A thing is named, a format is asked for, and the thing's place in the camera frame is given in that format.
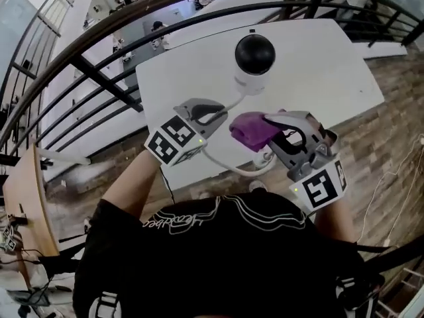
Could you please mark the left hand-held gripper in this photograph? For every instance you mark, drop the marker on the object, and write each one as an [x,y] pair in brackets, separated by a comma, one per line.
[172,141]

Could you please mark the person's right forearm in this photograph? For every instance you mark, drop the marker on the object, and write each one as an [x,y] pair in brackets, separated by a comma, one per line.
[338,220]

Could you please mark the person's grey shoe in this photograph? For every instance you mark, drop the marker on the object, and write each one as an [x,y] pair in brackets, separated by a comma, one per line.
[256,185]

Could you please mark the purple cloth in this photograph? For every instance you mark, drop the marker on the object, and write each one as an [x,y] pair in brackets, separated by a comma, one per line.
[251,129]

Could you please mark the wooden table with white legs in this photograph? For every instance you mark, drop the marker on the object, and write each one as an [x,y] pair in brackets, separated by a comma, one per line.
[26,194]

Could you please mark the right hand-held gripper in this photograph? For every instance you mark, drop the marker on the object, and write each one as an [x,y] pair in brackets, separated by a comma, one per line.
[321,184]

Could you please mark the black railing with brown handrail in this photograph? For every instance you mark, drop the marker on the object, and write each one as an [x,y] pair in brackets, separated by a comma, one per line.
[106,83]

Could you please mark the white camera with black dome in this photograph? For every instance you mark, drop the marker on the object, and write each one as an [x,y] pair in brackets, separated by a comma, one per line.
[255,53]

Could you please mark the person's left forearm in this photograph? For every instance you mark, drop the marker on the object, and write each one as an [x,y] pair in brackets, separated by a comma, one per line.
[132,187]

